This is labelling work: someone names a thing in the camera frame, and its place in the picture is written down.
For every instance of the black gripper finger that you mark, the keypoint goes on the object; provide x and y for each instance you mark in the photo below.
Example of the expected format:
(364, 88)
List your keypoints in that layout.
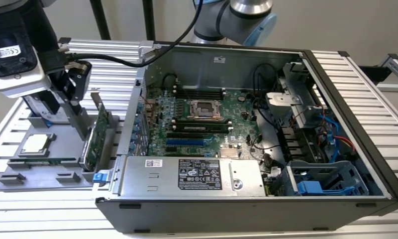
(49, 102)
(78, 74)

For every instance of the green graphics card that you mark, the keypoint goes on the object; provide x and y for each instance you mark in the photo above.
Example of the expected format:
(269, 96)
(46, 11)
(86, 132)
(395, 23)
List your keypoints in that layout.
(98, 139)

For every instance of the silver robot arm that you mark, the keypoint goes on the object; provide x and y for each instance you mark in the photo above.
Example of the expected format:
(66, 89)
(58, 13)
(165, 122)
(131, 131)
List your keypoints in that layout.
(211, 20)

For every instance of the hard disk in blue carrier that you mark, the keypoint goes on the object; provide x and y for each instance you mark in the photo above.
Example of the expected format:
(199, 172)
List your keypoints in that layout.
(46, 117)

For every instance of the grey parts rack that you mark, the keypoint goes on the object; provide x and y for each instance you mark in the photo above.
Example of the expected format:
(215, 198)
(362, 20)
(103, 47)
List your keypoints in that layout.
(62, 139)

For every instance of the silver CPU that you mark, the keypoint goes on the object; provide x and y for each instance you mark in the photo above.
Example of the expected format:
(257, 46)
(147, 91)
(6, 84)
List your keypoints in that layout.
(35, 143)

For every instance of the green RAM stick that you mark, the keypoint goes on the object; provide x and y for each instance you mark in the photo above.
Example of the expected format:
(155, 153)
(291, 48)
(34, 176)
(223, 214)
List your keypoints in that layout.
(54, 161)

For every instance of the blue case latch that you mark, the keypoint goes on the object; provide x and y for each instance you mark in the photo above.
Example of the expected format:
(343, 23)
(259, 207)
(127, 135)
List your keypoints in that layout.
(98, 178)

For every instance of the CPU socket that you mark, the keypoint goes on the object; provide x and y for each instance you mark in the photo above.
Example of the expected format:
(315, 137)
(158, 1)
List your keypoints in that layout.
(203, 108)

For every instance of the black expansion slot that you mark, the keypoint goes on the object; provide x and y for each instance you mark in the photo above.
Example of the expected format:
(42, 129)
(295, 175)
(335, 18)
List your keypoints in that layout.
(191, 135)

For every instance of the blue expansion slot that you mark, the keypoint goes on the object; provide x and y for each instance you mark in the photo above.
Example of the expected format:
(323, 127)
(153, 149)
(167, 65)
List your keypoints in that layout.
(185, 143)

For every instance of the grey power supply unit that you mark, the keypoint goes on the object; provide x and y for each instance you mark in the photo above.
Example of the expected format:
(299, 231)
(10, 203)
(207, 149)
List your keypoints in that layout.
(158, 179)

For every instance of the RAM stick with white label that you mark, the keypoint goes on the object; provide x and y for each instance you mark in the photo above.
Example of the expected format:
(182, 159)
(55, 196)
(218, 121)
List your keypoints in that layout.
(215, 128)

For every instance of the round coin battery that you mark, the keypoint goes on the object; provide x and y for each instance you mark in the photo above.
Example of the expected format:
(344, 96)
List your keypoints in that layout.
(241, 97)

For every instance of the green motherboard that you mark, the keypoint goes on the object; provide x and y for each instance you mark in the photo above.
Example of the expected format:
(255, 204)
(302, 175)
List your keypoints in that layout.
(238, 119)

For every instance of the silver chipset heatsink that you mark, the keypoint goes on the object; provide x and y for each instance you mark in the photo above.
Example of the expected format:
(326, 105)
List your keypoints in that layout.
(230, 153)

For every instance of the open black PC case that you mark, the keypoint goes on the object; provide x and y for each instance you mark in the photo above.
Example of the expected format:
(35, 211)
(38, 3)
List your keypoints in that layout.
(218, 214)

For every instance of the grey metal disk bay cage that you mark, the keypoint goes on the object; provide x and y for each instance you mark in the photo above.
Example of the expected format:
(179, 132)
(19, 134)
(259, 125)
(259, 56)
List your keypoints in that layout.
(318, 166)

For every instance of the blue plastic disk carrier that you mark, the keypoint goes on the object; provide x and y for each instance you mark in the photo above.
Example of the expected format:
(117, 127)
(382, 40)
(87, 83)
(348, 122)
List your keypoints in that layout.
(310, 188)

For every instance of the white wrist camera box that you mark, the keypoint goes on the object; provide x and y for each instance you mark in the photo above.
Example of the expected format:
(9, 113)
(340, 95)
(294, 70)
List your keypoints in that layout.
(19, 84)

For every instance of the black stand post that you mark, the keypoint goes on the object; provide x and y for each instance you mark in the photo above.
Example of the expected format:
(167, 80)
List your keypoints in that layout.
(101, 20)
(149, 25)

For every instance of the silver metal drive bracket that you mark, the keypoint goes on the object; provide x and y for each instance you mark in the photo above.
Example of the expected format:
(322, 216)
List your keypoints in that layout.
(278, 99)

